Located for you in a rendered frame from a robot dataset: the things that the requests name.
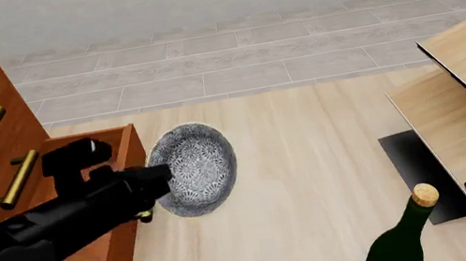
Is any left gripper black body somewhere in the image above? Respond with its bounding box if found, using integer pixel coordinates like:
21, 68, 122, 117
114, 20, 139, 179
86, 161, 149, 227

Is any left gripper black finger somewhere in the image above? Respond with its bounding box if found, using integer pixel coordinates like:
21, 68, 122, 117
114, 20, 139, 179
127, 161, 178, 206

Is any patterned grey black bowl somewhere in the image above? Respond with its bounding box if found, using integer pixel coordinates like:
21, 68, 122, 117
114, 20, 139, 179
140, 116, 246, 225

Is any pale wooden rack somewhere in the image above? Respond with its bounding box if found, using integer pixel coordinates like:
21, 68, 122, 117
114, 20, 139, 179
357, 5, 466, 239

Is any dark green corked wine bottle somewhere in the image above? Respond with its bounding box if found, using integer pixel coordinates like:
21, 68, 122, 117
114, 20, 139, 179
346, 180, 452, 261

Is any brass handle of open drawer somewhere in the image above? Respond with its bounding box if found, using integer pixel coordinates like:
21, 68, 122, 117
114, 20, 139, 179
134, 208, 157, 226

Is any short brass drawer handle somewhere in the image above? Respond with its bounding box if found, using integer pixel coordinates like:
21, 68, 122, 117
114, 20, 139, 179
0, 148, 48, 212

